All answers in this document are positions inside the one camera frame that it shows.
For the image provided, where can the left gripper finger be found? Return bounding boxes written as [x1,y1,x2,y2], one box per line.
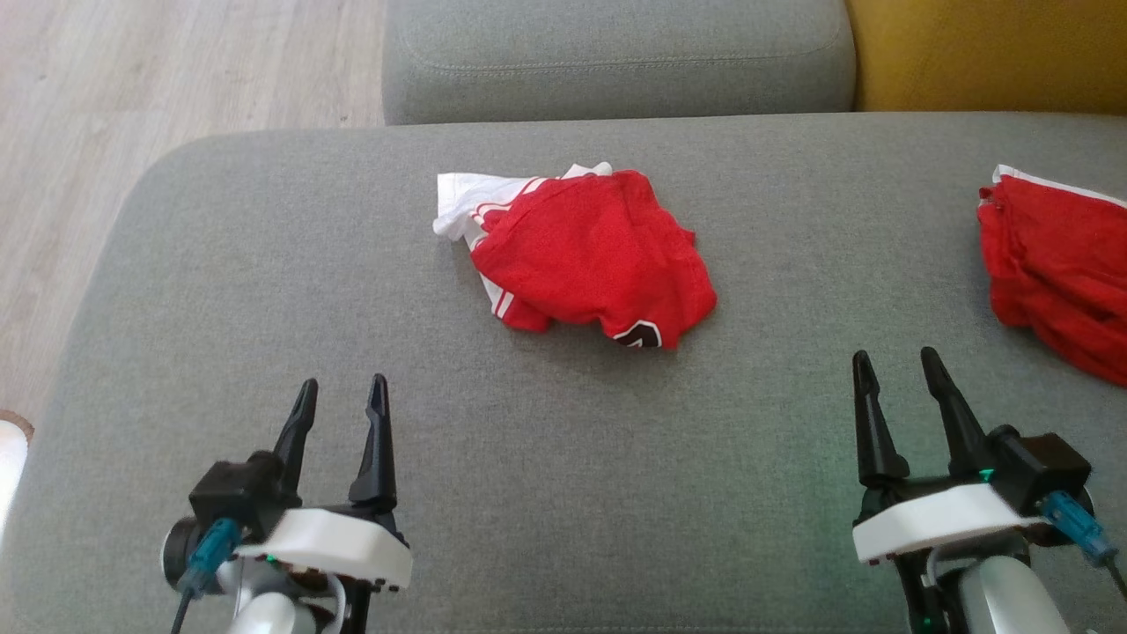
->
[273,379,320,494]
[349,373,399,516]

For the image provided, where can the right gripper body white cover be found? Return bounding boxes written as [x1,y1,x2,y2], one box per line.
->
[851,474,1053,566]

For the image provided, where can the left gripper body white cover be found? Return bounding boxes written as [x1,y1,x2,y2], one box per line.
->
[233,487,413,593]

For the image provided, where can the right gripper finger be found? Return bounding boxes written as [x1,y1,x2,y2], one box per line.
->
[920,346,1000,483]
[851,350,910,490]

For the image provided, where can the red shorts with white stripe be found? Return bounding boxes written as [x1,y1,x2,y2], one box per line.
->
[976,165,1127,388]

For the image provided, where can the red jersey with white sleeves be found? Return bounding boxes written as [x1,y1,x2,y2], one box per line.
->
[431,161,718,350]

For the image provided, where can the white object with brown rim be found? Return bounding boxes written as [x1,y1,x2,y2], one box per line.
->
[0,409,36,538]

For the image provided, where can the yellow sofa backrest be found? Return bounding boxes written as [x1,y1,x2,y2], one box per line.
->
[845,0,1127,115]

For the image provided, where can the small grey sofa seat cushion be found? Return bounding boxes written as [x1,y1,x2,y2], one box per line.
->
[381,0,857,126]

